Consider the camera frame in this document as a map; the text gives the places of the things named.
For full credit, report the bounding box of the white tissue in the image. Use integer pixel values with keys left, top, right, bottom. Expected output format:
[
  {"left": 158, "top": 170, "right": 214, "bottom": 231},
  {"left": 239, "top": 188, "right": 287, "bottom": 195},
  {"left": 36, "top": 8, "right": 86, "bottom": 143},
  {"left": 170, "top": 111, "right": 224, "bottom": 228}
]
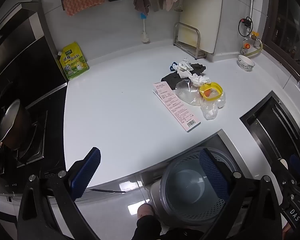
[{"left": 189, "top": 74, "right": 212, "bottom": 87}]

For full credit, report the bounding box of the black kitchen sink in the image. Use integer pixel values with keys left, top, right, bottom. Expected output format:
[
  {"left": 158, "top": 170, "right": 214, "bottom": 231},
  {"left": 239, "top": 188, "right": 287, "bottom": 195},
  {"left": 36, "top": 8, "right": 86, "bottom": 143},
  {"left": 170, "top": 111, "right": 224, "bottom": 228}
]
[{"left": 239, "top": 91, "right": 300, "bottom": 178}]

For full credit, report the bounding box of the green yellow refill pouch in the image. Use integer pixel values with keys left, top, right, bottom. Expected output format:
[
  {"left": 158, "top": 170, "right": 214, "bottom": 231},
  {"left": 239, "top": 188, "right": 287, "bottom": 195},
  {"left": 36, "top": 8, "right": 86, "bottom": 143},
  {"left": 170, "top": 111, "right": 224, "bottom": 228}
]
[{"left": 57, "top": 42, "right": 89, "bottom": 80}]

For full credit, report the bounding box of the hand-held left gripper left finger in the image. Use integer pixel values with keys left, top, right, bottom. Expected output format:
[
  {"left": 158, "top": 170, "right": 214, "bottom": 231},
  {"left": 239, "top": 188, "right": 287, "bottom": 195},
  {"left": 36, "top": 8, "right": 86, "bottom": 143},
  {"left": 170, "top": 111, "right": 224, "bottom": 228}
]
[{"left": 17, "top": 147, "right": 108, "bottom": 240}]

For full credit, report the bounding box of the long pink receipt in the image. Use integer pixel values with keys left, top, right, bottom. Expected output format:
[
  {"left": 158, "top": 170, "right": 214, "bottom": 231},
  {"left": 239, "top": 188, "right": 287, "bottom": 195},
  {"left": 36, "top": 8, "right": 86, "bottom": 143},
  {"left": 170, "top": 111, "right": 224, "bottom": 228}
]
[{"left": 152, "top": 81, "right": 201, "bottom": 132}]

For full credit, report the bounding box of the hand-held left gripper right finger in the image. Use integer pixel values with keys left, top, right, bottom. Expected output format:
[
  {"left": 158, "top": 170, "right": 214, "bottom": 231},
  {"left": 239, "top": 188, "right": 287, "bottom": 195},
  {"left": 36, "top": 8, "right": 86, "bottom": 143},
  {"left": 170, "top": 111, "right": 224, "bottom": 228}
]
[{"left": 199, "top": 148, "right": 283, "bottom": 240}]

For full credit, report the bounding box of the clear plastic bag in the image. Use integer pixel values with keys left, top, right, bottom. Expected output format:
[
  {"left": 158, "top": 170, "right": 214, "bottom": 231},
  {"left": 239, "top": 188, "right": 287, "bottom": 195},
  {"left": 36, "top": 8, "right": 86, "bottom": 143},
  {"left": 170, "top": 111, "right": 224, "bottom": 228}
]
[{"left": 175, "top": 79, "right": 203, "bottom": 106}]

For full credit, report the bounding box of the steel cutting board rack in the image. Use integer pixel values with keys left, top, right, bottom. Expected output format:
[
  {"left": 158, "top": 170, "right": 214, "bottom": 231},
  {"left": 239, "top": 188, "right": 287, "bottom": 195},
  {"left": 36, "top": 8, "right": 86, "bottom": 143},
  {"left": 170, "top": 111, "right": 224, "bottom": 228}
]
[{"left": 174, "top": 22, "right": 207, "bottom": 59}]

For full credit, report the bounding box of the blue white bottle brush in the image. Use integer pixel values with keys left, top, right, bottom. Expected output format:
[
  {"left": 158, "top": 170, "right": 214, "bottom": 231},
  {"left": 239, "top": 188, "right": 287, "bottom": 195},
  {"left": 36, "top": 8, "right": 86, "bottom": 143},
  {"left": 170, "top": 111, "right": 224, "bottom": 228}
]
[{"left": 139, "top": 12, "right": 150, "bottom": 43}]

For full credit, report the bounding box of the gas pipe with valves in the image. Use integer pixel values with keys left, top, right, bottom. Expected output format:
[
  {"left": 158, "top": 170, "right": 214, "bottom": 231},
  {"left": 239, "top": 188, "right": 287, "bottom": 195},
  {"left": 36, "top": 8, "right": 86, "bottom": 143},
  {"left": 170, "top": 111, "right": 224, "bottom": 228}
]
[{"left": 238, "top": 0, "right": 260, "bottom": 54}]

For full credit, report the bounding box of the brown saucepan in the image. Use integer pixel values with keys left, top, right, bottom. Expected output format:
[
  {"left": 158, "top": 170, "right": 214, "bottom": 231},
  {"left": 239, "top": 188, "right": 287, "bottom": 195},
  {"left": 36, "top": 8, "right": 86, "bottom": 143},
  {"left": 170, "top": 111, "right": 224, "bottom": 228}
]
[{"left": 0, "top": 99, "right": 32, "bottom": 170}]

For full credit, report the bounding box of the white cutting board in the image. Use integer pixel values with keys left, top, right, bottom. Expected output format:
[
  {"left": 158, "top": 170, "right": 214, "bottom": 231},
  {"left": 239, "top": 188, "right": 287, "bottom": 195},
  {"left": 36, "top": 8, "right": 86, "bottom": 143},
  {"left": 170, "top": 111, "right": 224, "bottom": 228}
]
[{"left": 179, "top": 0, "right": 224, "bottom": 54}]

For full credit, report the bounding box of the yellow gas hose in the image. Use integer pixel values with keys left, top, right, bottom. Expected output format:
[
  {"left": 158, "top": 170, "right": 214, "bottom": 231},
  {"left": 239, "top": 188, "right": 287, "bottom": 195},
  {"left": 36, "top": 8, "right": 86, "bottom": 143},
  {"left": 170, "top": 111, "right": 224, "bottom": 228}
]
[{"left": 245, "top": 40, "right": 263, "bottom": 55}]

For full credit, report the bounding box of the person's black trouser leg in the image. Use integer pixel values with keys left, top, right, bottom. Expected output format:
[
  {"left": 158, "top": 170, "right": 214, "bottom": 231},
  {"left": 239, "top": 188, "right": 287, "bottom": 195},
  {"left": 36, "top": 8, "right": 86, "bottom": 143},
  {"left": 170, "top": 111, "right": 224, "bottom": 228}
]
[{"left": 131, "top": 214, "right": 208, "bottom": 240}]

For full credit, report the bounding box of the black range hood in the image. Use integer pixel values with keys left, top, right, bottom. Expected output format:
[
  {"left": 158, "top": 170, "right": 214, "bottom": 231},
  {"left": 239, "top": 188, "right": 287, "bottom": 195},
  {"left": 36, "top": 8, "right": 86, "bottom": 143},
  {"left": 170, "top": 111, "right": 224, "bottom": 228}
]
[{"left": 0, "top": 0, "right": 68, "bottom": 100}]

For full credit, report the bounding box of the white patterned bowl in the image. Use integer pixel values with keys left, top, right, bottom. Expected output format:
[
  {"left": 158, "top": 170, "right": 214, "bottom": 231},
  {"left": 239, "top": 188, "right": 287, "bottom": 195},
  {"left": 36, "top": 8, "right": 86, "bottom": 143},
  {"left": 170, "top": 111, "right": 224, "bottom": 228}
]
[{"left": 237, "top": 54, "right": 255, "bottom": 72}]

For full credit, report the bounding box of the clear plastic wrap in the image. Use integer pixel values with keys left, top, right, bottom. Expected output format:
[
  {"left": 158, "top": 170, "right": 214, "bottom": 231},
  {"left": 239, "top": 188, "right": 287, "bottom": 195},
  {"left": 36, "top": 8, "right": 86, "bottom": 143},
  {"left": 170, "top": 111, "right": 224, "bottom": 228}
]
[{"left": 199, "top": 91, "right": 226, "bottom": 120}]

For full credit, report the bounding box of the black gas stove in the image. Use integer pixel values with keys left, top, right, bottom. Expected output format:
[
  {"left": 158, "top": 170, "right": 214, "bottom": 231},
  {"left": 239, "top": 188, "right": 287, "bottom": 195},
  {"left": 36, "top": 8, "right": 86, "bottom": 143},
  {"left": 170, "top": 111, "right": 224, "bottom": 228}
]
[{"left": 0, "top": 85, "right": 68, "bottom": 197}]

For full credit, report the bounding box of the orange sponge cloth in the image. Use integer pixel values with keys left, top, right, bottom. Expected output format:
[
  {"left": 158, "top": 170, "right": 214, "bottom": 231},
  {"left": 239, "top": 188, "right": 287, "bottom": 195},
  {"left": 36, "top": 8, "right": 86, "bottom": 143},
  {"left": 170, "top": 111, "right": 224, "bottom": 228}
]
[{"left": 61, "top": 0, "right": 105, "bottom": 17}]

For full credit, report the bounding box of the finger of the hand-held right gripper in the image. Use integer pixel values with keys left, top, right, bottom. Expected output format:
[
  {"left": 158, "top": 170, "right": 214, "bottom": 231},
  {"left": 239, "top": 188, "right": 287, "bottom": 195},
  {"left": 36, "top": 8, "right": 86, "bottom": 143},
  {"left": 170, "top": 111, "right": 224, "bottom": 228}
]
[
  {"left": 289, "top": 154, "right": 300, "bottom": 180},
  {"left": 271, "top": 159, "right": 298, "bottom": 188}
]

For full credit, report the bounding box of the yellow plastic lid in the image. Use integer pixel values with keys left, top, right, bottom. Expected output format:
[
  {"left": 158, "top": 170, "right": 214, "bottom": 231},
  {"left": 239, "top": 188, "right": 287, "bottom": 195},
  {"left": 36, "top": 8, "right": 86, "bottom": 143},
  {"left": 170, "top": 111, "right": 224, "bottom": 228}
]
[{"left": 199, "top": 82, "right": 224, "bottom": 102}]

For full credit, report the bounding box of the black cloth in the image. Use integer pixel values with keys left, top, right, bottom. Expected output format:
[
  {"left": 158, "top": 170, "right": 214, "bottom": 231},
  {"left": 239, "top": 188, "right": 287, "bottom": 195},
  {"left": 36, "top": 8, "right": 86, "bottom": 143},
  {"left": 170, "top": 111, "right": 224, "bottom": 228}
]
[{"left": 161, "top": 63, "right": 207, "bottom": 90}]

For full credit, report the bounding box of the grey mesh waste bin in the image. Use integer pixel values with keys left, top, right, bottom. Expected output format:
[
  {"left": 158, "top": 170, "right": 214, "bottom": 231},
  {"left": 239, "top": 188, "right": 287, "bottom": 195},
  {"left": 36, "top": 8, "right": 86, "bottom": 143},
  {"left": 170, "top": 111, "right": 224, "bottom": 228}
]
[{"left": 150, "top": 147, "right": 243, "bottom": 227}]

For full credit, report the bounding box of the person's pink slipper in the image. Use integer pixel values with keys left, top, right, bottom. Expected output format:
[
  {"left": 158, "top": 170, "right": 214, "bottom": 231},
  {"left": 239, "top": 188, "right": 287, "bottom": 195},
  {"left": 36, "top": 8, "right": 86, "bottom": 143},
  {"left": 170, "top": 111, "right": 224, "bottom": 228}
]
[{"left": 137, "top": 204, "right": 154, "bottom": 218}]

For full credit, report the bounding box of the gridded paper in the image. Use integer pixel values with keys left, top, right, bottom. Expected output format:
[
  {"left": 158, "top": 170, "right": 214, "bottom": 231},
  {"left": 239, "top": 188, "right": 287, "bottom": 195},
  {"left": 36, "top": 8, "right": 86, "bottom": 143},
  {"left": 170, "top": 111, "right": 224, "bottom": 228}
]
[{"left": 176, "top": 58, "right": 194, "bottom": 78}]

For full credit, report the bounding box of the dark framed window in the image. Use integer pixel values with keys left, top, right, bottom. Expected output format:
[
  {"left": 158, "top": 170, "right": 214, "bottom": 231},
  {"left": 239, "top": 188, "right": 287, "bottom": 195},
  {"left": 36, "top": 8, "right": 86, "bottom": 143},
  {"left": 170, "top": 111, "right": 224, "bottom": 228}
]
[{"left": 261, "top": 0, "right": 300, "bottom": 80}]

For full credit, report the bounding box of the brown hanging rag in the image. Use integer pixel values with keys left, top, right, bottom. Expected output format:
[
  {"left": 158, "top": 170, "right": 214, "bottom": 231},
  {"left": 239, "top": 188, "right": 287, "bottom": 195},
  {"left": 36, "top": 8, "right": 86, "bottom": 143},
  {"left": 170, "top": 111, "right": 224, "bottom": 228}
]
[{"left": 133, "top": 0, "right": 151, "bottom": 15}]

